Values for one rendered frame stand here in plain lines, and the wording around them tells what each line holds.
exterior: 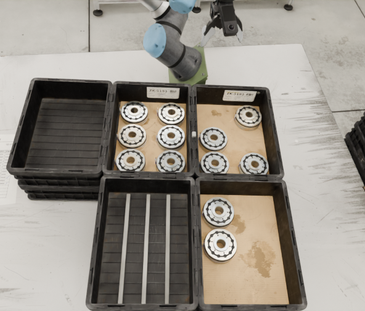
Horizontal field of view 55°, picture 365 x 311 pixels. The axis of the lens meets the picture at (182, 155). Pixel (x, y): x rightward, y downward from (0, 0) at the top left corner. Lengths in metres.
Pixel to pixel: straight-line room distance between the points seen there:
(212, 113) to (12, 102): 0.87
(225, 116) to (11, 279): 0.96
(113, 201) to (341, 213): 0.87
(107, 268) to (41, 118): 0.63
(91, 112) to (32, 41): 1.70
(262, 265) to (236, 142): 0.46
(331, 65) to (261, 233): 2.11
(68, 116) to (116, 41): 1.60
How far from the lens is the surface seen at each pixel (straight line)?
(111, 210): 1.21
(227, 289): 1.15
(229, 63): 1.82
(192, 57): 1.53
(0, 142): 1.60
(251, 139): 1.39
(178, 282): 1.14
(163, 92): 1.39
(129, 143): 1.29
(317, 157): 1.60
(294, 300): 1.15
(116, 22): 3.13
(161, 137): 1.30
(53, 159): 1.34
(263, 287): 1.18
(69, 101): 1.48
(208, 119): 1.41
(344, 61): 3.21
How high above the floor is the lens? 1.94
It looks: 59 degrees down
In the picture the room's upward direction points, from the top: 8 degrees clockwise
